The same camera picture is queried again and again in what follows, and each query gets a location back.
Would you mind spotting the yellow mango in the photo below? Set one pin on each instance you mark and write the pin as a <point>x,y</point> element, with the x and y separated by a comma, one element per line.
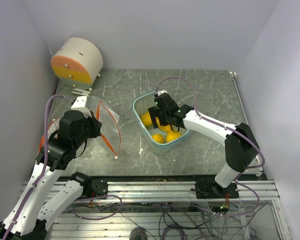
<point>146,119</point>

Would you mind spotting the yellow pear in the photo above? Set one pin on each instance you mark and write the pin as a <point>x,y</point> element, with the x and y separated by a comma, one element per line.
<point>158,138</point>

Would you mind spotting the blue green plastic basket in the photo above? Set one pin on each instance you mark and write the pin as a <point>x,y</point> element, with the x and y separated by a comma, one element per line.
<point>140,106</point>

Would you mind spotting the yellow bell pepper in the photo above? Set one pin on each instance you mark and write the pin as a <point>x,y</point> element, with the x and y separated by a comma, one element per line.
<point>171,136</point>

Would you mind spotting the clear zip bag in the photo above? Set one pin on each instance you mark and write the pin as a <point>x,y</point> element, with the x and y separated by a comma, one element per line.
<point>110,134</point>
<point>53,126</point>

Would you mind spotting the clear zip top bag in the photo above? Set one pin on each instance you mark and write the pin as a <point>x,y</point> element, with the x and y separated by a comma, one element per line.
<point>53,126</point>

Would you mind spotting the yellow lemon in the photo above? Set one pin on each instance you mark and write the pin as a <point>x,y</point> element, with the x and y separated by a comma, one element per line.
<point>165,128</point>

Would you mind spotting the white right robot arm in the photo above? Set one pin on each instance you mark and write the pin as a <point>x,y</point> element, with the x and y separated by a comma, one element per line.
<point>238,141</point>

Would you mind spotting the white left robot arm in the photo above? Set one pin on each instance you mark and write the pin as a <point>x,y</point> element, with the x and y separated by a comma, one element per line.
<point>33,215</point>

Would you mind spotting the small white metal block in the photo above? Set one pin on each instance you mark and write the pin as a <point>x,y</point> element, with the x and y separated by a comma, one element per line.
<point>81,92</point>

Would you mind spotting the round white drawer box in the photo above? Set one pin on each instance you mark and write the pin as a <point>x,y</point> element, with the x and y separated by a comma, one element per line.
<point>77,63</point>

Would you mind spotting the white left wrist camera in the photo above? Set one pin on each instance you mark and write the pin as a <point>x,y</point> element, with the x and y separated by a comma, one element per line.
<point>81,104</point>

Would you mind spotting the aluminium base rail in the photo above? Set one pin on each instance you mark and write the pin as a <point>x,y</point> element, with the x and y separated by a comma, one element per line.
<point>182,191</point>

